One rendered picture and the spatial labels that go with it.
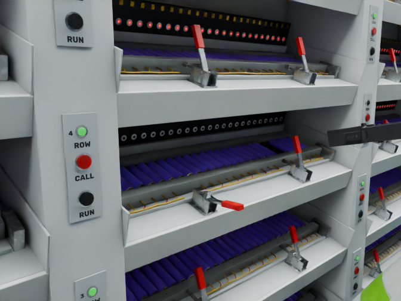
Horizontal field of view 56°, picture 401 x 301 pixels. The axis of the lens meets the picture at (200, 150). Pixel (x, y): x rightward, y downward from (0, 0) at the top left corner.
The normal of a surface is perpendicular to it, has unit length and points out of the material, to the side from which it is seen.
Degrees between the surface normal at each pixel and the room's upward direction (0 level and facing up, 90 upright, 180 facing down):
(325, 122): 90
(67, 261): 90
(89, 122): 90
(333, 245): 17
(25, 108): 107
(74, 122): 90
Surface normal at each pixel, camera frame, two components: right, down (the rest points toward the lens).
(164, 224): 0.18, -0.90
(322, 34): -0.74, 0.13
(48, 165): 0.67, 0.13
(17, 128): 0.64, 0.41
